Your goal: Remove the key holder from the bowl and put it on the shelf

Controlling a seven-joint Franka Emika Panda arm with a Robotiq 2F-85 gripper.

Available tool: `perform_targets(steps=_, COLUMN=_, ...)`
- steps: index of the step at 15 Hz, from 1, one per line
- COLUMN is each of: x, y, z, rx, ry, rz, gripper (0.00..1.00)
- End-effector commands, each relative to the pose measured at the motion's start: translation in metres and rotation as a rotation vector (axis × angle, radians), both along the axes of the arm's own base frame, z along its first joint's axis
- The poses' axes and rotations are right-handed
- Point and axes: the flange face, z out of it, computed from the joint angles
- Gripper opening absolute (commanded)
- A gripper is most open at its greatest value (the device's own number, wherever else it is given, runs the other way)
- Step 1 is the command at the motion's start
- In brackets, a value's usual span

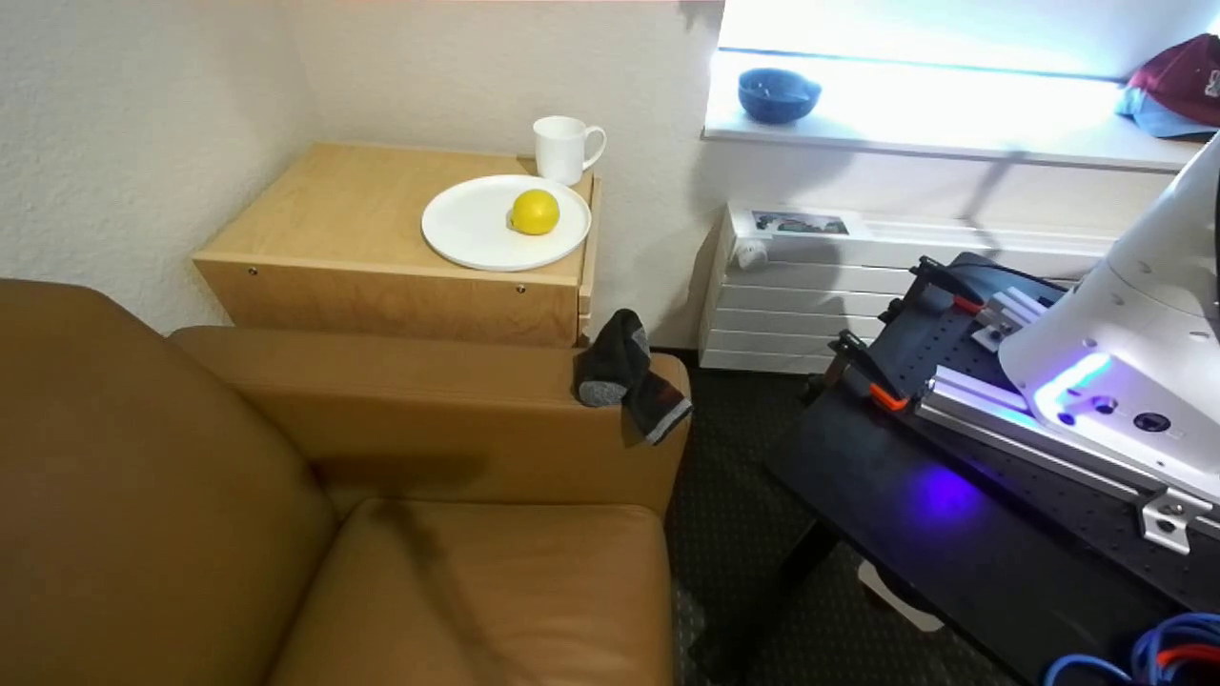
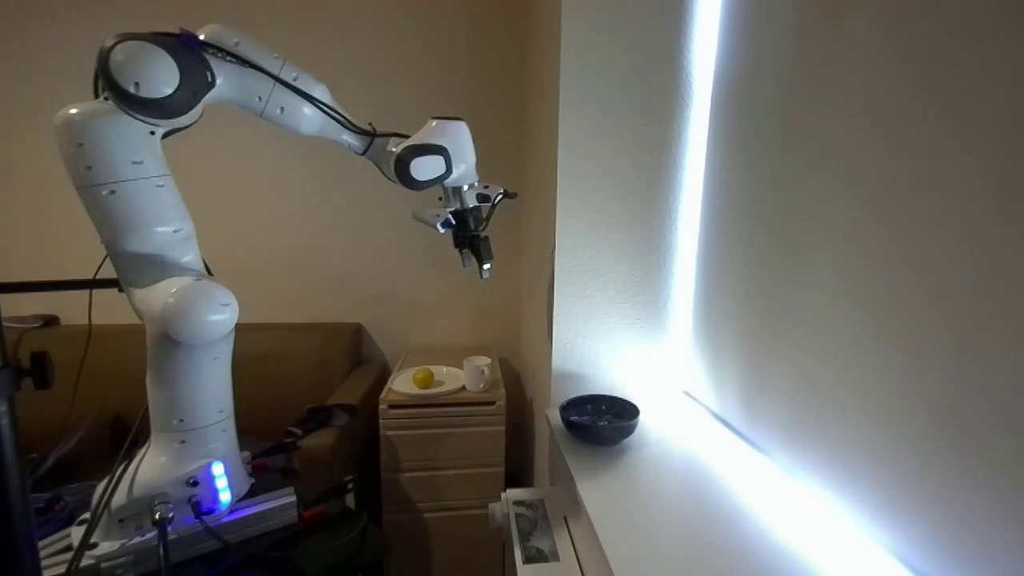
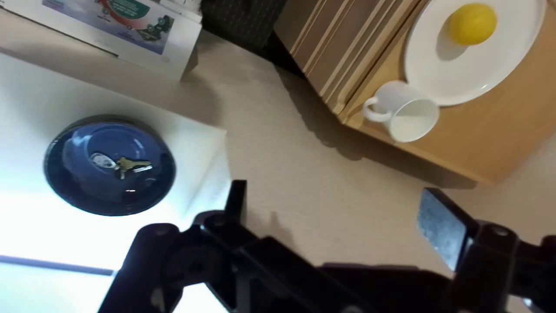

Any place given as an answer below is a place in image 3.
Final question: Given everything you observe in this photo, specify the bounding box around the white wall heater unit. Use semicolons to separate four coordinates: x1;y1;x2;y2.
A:
0;0;206;83

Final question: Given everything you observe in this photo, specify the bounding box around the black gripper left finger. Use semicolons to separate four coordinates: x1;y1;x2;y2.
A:
98;179;350;313

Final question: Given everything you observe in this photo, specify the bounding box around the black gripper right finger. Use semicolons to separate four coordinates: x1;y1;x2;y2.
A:
418;188;556;313

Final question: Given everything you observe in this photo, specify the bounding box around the light wooden drawer cabinet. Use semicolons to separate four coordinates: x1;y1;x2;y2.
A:
274;0;556;188

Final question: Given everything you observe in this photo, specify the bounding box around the white round plate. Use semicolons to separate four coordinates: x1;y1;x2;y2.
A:
404;0;548;108

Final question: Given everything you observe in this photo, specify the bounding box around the dark blue bowl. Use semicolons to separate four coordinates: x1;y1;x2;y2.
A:
43;115;178;217

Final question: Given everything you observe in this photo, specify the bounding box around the yellow lemon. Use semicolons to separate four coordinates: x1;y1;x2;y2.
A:
444;2;500;47

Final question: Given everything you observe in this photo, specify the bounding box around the white ceramic mug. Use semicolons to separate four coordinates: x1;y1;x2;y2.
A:
362;80;442;144

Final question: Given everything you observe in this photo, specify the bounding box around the white window sill shelf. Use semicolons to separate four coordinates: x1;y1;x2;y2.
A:
0;50;234;313

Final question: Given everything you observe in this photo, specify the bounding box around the printed label sticker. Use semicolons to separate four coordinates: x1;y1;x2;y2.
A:
41;0;176;57

